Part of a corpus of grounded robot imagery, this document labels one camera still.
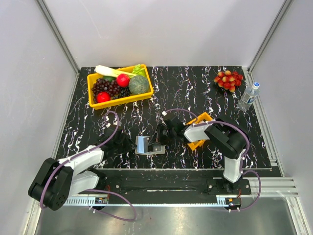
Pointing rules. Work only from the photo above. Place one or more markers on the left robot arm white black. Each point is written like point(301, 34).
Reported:
point(57, 180)

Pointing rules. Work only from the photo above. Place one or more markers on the green avocado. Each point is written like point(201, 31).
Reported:
point(108, 78)

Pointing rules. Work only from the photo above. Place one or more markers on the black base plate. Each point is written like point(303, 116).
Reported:
point(172, 186)

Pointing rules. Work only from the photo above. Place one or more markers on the purple grape bunch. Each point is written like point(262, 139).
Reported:
point(106, 85)

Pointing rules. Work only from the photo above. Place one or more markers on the small yellow card bin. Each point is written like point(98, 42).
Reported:
point(201, 119)

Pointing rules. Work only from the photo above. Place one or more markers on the green lettuce leaf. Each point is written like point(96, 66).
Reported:
point(139, 70)

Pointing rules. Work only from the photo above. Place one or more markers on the green melon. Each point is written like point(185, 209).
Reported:
point(138, 85)

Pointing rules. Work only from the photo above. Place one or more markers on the white green leek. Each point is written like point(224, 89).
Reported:
point(106, 71)

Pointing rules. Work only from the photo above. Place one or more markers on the red lychee bunch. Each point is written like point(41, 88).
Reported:
point(229, 80)

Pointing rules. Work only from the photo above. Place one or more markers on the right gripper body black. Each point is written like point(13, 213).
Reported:
point(164, 134)

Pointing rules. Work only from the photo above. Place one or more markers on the large yellow fruit bin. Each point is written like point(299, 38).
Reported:
point(91, 79)

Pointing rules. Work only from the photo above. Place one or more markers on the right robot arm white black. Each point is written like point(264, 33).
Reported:
point(231, 140)

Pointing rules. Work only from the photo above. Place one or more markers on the red pomegranate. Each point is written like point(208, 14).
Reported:
point(123, 80)

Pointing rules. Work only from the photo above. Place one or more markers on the dark grape bunch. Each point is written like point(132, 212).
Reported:
point(125, 92)

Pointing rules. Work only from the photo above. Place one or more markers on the clear water bottle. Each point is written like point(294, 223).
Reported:
point(250, 94)

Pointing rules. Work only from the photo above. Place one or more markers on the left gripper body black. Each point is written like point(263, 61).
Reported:
point(123, 145)

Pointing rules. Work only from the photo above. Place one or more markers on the red apple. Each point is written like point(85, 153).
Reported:
point(103, 97)

